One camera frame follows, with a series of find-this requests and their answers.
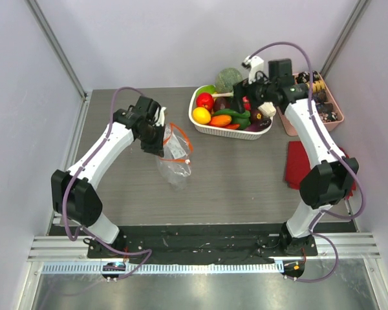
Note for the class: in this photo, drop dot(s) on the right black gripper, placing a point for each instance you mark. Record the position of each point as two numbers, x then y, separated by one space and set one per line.
242 92

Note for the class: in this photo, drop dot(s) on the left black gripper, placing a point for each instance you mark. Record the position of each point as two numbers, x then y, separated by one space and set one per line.
158 148

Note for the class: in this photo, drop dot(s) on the green onion toy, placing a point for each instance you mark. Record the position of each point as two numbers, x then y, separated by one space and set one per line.
219 95

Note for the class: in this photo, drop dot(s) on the clear zip top bag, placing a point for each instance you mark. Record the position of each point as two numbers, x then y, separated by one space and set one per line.
175 165

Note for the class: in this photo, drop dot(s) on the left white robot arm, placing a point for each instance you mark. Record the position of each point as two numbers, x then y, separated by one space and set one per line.
74 194

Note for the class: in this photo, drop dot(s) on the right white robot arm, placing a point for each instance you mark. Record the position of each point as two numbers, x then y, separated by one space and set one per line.
331 174

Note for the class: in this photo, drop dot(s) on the white corn toy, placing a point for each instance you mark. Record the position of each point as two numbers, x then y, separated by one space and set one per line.
267 109

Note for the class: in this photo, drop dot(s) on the purple eggplant toy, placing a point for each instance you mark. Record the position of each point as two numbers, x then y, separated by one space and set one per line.
260 125

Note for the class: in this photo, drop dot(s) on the green melon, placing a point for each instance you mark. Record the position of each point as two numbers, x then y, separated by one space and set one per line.
226 79

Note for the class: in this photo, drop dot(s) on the green cucumber toy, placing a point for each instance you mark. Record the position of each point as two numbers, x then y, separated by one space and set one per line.
232 113

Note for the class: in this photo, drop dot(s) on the orange carrot toy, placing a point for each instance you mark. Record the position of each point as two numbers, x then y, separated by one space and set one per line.
220 121

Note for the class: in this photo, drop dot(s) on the green lime toy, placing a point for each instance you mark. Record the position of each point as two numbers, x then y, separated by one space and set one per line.
206 88

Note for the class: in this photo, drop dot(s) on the red apple toy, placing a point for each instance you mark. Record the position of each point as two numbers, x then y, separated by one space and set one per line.
205 100

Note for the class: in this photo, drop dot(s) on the white plastic basket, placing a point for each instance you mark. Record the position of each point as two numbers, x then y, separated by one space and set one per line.
217 131

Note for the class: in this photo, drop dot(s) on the yellow lemon toy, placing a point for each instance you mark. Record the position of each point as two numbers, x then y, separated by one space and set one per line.
201 115

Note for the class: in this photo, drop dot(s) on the pink divided organizer tray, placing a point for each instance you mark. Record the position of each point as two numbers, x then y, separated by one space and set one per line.
327 108

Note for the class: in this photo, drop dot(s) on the red folded cloth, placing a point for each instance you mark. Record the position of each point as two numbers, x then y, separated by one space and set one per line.
297 165

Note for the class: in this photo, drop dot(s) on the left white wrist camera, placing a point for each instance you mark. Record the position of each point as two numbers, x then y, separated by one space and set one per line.
159 117

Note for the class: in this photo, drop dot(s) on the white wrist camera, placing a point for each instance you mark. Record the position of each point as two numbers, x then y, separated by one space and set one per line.
159 117
255 66

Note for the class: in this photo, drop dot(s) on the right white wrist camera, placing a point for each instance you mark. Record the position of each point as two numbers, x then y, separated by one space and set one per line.
255 66

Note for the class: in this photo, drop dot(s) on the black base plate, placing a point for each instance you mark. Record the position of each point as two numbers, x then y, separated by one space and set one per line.
231 244

